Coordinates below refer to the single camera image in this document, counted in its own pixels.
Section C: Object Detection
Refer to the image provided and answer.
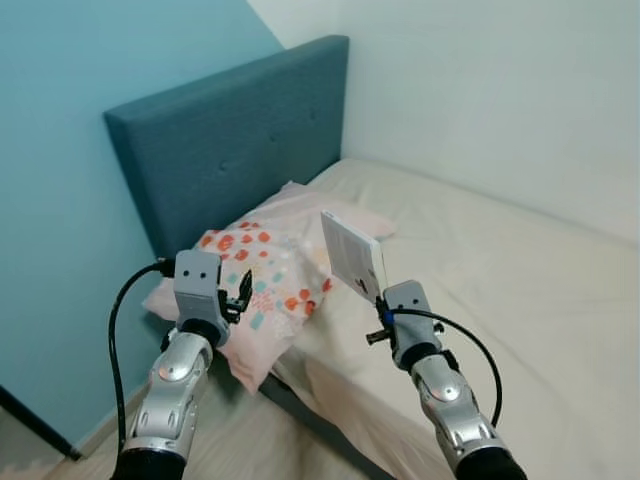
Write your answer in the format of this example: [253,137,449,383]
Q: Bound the pink patterned pillow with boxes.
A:
[143,182,396,393]

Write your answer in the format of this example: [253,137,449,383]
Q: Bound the thin white box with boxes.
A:
[320,210,388,304]

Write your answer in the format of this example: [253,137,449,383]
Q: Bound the mattress with cream sheet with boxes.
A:
[270,157,640,480]

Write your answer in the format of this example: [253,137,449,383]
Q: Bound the teal upholstered headboard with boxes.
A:
[103,35,351,261]

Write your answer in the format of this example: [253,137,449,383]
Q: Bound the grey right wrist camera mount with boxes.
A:
[380,281,433,366]

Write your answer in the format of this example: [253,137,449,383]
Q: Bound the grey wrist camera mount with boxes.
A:
[173,250,223,326]
[380,281,433,366]

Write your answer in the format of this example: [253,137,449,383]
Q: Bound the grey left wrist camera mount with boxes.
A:
[173,250,223,326]

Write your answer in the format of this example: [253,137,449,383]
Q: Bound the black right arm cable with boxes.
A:
[388,306,504,428]

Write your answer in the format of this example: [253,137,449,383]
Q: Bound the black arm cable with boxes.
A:
[106,258,179,453]
[388,306,504,428]

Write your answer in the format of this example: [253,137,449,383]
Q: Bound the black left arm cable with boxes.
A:
[106,258,179,453]

